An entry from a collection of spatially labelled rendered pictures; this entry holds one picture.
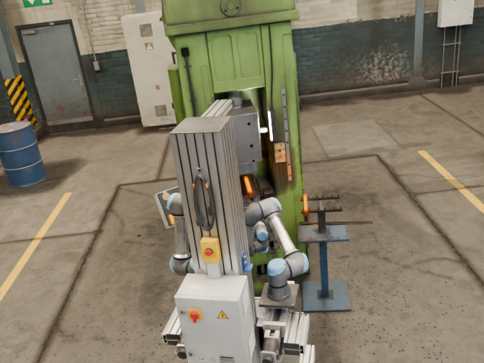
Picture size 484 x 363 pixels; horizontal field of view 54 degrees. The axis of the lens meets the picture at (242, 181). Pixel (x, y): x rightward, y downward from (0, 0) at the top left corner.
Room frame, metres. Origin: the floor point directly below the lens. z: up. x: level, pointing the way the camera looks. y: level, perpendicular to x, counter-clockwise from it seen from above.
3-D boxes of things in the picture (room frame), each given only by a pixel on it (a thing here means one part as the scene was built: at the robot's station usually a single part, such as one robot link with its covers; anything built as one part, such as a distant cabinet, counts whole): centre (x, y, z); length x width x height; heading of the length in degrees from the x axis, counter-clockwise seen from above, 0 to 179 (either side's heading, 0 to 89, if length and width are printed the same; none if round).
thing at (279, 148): (3.68, -0.34, 1.27); 0.09 x 0.02 x 0.17; 93
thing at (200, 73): (3.87, 0.28, 1.15); 0.44 x 0.26 x 2.30; 3
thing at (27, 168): (7.05, 3.34, 0.44); 0.59 x 0.59 x 0.88
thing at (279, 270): (2.43, -0.15, 0.98); 0.13 x 0.12 x 0.14; 111
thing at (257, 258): (3.75, -0.07, 0.23); 0.55 x 0.37 x 0.47; 3
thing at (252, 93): (4.06, -0.05, 1.37); 0.41 x 0.10 x 0.91; 93
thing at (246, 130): (3.74, -0.06, 1.47); 0.42 x 0.39 x 0.40; 3
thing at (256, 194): (3.74, -0.02, 0.96); 0.42 x 0.20 x 0.09; 3
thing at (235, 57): (3.89, -0.06, 2.06); 0.44 x 0.41 x 0.47; 3
